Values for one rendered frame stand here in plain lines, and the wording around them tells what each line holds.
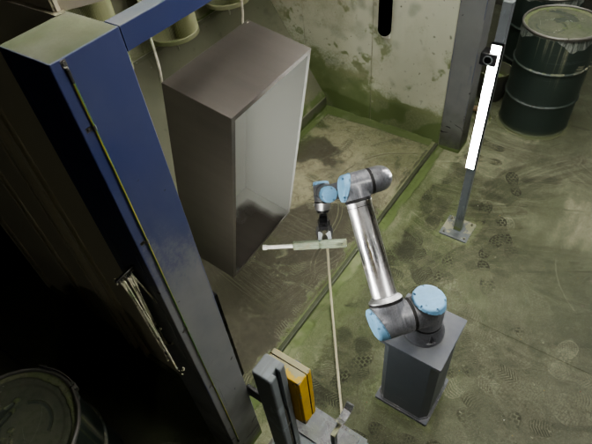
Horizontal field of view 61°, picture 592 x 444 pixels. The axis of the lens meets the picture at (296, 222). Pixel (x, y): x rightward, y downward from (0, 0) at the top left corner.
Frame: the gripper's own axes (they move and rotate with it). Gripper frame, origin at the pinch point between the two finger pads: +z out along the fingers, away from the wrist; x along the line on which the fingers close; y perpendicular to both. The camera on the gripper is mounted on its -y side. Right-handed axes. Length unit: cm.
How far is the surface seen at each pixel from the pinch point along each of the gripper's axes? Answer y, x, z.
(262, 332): 4, 43, 55
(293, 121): -12, 11, -72
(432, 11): 98, -85, -135
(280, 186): 23.7, 25.2, -32.4
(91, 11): -7, 113, -137
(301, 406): -159, 6, 0
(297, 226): 77, 21, 7
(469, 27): 89, -108, -121
